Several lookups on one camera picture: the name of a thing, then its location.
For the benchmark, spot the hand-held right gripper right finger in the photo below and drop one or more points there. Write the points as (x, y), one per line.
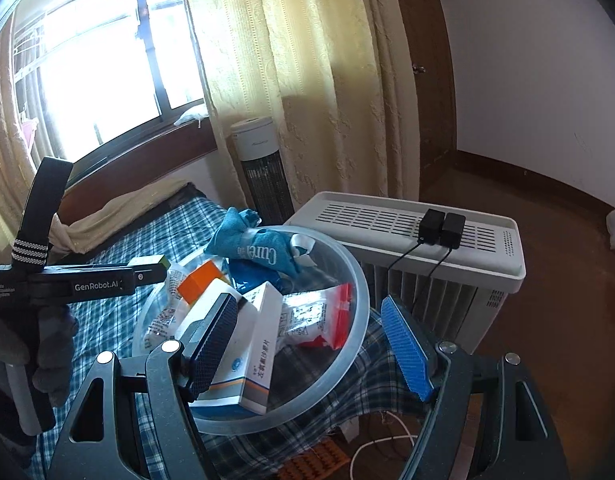
(405, 345)

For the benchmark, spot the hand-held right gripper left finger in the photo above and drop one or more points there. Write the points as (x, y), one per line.
(215, 345)

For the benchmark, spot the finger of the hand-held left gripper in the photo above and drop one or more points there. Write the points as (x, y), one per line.
(150, 276)

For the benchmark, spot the white blue medicine box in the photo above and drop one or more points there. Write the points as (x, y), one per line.
(235, 360)

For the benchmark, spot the orange yellow toy block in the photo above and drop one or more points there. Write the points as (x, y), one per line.
(197, 285)

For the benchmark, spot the clear plastic bowl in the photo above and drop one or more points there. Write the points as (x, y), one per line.
(347, 320)

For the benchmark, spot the blue snack packet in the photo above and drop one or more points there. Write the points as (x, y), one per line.
(247, 277)

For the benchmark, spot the blue cloth pouch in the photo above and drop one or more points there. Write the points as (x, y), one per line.
(257, 252)

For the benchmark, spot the person's left hand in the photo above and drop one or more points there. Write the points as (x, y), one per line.
(54, 350)

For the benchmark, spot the clear printed snack packet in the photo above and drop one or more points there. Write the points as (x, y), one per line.
(160, 310)

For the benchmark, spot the beige bed cover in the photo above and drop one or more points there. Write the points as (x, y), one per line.
(117, 210)

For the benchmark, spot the red white snack packet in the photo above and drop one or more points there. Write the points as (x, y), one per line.
(317, 315)

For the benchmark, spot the black power adapter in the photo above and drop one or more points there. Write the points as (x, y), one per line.
(453, 230)
(431, 225)

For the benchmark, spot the brown wooden headboard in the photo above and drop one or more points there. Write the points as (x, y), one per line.
(152, 152)

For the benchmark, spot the white electric heater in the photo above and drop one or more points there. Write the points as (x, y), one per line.
(367, 215)

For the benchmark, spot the orange floor item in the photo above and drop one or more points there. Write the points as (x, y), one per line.
(312, 462)

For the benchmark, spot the cream lace curtain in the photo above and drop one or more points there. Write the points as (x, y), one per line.
(297, 60)
(7, 160)

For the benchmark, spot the white tower fan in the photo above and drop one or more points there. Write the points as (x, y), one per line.
(262, 170)

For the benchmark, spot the white cloth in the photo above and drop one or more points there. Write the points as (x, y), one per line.
(192, 116)

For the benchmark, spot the window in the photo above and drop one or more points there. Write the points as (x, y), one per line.
(97, 60)

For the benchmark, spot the brown wooden door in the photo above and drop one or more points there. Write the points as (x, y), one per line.
(427, 110)

